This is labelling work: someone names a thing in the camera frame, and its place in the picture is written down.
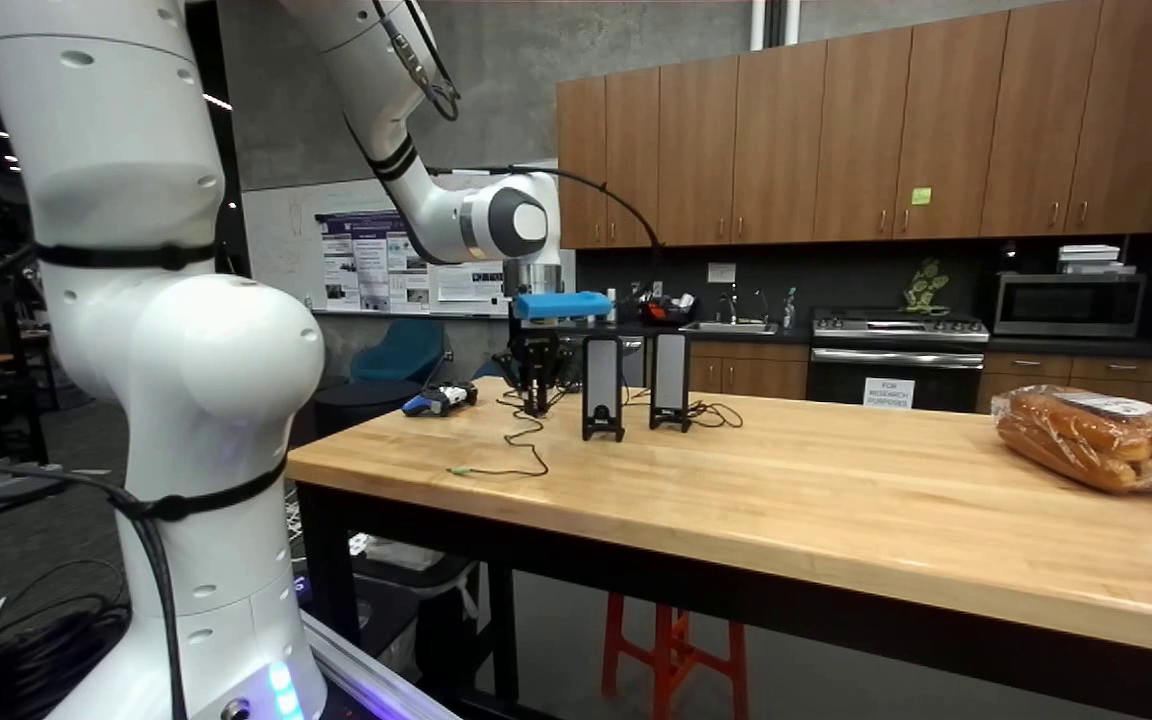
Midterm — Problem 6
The small green plant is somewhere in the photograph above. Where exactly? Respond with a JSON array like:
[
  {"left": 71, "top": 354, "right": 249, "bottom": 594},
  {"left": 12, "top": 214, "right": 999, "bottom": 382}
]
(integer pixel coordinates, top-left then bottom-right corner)
[{"left": 903, "top": 257, "right": 955, "bottom": 320}]

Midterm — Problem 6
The wooden base cabinet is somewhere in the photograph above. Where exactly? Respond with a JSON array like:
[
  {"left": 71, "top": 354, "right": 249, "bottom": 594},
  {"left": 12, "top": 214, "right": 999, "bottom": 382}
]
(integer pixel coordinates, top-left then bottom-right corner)
[
  {"left": 974, "top": 346, "right": 1152, "bottom": 410},
  {"left": 686, "top": 337, "right": 812, "bottom": 400}
]

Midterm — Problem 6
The teal chair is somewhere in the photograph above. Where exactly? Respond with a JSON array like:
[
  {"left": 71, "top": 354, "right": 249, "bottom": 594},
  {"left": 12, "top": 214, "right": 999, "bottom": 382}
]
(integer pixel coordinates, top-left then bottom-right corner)
[{"left": 340, "top": 314, "right": 451, "bottom": 392}]

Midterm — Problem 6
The stainless steel stove oven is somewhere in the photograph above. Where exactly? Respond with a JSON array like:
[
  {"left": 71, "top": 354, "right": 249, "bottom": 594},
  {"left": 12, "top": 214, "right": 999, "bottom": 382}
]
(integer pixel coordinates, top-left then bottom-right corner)
[{"left": 805, "top": 313, "right": 990, "bottom": 410}]

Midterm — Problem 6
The black USB cable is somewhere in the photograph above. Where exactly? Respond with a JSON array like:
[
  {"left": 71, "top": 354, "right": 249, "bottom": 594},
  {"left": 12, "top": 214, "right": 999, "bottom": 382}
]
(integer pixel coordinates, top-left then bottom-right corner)
[{"left": 494, "top": 380, "right": 585, "bottom": 429}]

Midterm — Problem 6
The black cable along robot base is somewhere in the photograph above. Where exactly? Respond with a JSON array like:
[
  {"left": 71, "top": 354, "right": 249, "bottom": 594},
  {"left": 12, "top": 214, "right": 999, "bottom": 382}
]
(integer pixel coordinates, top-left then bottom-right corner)
[{"left": 0, "top": 442, "right": 293, "bottom": 720}]

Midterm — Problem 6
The red black countertop item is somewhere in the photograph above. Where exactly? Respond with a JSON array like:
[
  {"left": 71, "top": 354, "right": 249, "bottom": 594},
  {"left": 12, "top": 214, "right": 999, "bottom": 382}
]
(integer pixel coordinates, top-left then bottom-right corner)
[{"left": 632, "top": 280, "right": 705, "bottom": 332}]

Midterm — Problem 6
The stainless microwave oven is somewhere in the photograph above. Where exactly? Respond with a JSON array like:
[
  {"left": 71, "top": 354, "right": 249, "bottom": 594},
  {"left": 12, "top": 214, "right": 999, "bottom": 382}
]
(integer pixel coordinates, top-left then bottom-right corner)
[{"left": 990, "top": 267, "right": 1147, "bottom": 343}]

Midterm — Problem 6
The white poster board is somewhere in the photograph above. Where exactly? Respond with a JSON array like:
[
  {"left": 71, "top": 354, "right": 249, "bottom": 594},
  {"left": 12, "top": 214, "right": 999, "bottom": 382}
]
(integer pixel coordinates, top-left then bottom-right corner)
[{"left": 244, "top": 165, "right": 567, "bottom": 320}]

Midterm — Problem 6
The plastic bag of buns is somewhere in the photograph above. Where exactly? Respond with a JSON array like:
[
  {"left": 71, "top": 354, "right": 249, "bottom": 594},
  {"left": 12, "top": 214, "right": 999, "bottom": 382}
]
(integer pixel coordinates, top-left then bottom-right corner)
[{"left": 990, "top": 382, "right": 1152, "bottom": 513}]

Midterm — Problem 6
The white stack on microwave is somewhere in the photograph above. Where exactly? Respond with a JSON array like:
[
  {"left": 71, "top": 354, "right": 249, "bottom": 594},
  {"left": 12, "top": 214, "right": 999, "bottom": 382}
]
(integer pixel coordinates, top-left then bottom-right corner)
[{"left": 1055, "top": 240, "right": 1129, "bottom": 277}]

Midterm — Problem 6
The wooden wall cabinet row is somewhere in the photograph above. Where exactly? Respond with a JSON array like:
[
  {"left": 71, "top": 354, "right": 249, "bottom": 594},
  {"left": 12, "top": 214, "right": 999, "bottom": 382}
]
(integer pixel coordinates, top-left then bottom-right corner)
[{"left": 552, "top": 0, "right": 1152, "bottom": 252}]

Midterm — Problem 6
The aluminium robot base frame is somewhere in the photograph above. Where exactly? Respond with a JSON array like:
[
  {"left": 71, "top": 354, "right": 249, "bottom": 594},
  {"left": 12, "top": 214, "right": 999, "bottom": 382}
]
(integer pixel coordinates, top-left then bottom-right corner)
[{"left": 301, "top": 613, "right": 464, "bottom": 720}]

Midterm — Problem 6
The black aux cable green jack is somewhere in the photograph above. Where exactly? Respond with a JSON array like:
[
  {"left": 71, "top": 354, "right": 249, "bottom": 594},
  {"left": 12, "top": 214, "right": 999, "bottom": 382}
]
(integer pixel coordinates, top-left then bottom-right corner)
[{"left": 444, "top": 410, "right": 555, "bottom": 481}]

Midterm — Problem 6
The blue game controller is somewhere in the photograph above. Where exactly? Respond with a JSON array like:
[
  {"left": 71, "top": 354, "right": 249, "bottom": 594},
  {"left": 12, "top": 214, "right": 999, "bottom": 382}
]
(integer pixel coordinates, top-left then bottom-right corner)
[{"left": 399, "top": 380, "right": 481, "bottom": 418}]

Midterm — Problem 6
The white paper sign on oven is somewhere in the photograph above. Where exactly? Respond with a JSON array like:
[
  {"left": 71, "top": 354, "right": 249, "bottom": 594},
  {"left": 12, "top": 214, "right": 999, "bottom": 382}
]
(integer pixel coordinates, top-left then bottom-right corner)
[{"left": 861, "top": 376, "right": 919, "bottom": 410}]

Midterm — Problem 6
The black speaker link cable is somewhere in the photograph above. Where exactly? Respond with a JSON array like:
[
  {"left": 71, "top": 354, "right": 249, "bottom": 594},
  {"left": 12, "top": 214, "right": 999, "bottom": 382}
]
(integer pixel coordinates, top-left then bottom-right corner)
[{"left": 686, "top": 396, "right": 747, "bottom": 431}]

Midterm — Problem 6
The black desktop speaker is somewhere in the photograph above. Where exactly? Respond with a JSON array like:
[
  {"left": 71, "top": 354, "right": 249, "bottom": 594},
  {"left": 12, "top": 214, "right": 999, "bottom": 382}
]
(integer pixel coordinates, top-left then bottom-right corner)
[
  {"left": 642, "top": 328, "right": 695, "bottom": 435},
  {"left": 580, "top": 332, "right": 626, "bottom": 442}
]

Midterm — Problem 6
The stainless kitchen sink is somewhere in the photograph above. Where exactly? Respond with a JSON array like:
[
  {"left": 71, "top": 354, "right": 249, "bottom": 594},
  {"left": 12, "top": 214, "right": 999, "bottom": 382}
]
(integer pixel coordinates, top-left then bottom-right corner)
[{"left": 686, "top": 314, "right": 785, "bottom": 341}]

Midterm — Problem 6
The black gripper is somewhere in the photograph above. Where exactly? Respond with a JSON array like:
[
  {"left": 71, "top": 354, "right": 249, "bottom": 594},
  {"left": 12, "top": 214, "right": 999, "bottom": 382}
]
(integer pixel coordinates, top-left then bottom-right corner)
[{"left": 506, "top": 320, "right": 580, "bottom": 418}]

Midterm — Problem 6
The black kitchen countertop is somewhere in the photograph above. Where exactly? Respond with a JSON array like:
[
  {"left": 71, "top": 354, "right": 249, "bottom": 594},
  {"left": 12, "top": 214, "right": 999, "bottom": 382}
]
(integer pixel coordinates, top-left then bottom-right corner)
[{"left": 571, "top": 314, "right": 1152, "bottom": 358}]

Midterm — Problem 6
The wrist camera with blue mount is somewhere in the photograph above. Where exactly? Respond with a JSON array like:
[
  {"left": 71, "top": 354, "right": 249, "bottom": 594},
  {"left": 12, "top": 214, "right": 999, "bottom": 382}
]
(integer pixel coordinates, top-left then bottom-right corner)
[{"left": 506, "top": 289, "right": 620, "bottom": 328}]

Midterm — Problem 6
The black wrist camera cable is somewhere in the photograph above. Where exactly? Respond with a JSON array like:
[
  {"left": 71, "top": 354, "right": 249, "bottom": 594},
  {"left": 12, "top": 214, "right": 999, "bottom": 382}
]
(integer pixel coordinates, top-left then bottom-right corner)
[{"left": 367, "top": 0, "right": 673, "bottom": 290}]

